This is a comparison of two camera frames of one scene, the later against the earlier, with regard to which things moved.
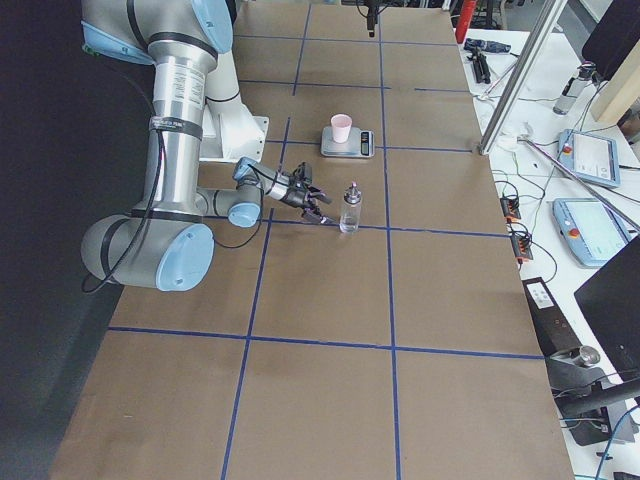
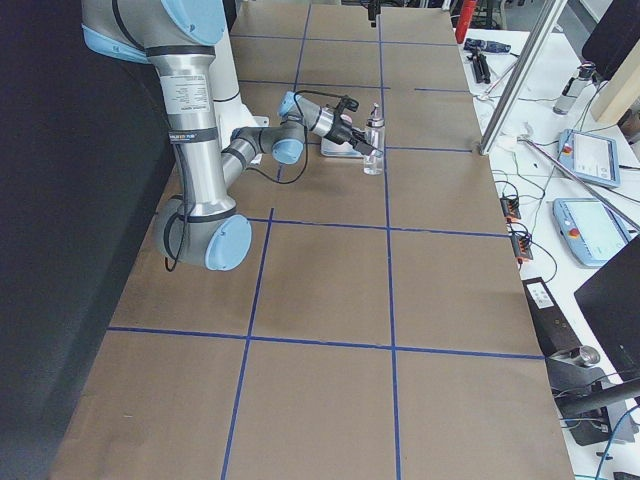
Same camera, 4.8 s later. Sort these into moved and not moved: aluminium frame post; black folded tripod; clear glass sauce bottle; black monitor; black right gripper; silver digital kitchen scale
Moved: clear glass sauce bottle; black right gripper
Not moved: black folded tripod; aluminium frame post; silver digital kitchen scale; black monitor
